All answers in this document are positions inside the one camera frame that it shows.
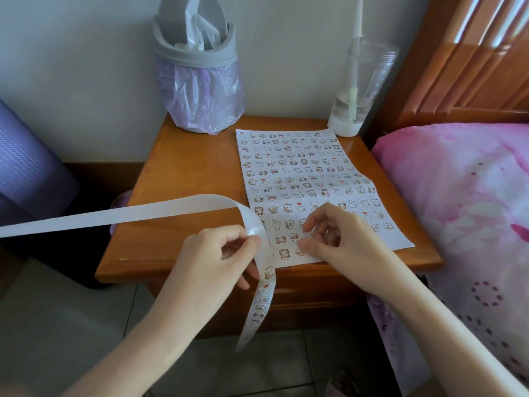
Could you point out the pink floral bedding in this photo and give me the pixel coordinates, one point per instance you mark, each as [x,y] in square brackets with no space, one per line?
[467,186]

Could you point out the pink slipper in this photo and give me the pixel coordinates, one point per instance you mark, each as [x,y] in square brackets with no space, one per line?
[343,384]

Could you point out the grey trash bin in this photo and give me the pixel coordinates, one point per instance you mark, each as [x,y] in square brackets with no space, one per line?
[194,57]

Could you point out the white straw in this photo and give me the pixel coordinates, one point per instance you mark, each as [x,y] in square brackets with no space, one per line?
[358,18]

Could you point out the person's left hand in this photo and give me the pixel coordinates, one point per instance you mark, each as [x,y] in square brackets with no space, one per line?
[202,277]

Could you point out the person's right forearm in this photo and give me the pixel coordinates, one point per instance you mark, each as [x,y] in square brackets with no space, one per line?
[454,343]

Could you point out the long white sticker strip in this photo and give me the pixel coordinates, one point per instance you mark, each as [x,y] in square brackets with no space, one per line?
[124,214]

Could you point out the white paper sheet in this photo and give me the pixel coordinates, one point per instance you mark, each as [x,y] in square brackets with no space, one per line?
[396,239]

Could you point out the wooden nightstand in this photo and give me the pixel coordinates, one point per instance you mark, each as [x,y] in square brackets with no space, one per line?
[186,161]

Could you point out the person's right hand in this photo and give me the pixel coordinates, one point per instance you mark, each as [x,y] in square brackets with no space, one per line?
[355,248]

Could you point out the purple plastic bin bag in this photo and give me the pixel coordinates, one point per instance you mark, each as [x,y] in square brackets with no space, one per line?
[202,99]

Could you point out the purple rolled mat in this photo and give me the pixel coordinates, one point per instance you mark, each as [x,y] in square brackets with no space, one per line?
[29,169]

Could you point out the person's left forearm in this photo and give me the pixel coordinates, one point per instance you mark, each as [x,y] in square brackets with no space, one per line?
[128,359]

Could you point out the rows of stuck cartoon stickers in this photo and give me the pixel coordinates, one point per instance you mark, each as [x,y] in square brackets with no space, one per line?
[289,148]

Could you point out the clear cup with white base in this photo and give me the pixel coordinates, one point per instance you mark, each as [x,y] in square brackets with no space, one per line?
[344,128]

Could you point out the white backing scraps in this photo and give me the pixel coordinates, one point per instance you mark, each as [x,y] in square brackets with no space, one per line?
[196,33]

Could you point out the wooden bed headboard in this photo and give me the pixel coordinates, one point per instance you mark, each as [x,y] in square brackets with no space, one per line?
[458,74]

